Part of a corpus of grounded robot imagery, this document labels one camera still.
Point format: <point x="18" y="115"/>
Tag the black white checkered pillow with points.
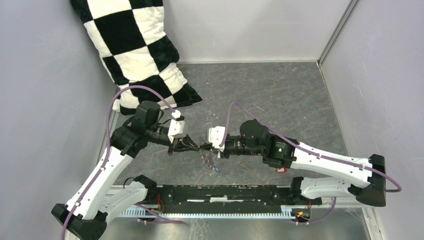
<point x="137" y="54"/>

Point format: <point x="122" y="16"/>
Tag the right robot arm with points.
<point x="344" y="176"/>

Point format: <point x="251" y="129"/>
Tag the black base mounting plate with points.
<point x="224" y="199"/>

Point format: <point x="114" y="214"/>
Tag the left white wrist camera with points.
<point x="177" y="128"/>

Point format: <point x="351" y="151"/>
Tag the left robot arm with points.
<point x="87" y="214"/>

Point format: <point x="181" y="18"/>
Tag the aluminium frame rail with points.
<point x="349" y="10"/>

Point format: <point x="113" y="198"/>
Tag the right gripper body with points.
<point x="222" y="153"/>

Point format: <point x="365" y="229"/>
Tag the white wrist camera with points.
<point x="215" y="136"/>
<point x="177" y="128"/>

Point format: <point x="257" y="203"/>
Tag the white slotted cable duct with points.
<point x="283" y="213"/>

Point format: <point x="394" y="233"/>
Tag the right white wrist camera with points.
<point x="215" y="136"/>

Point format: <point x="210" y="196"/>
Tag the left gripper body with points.
<point x="177" y="143"/>

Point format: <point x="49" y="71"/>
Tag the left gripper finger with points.
<point x="189" y="144"/>
<point x="188" y="149"/>

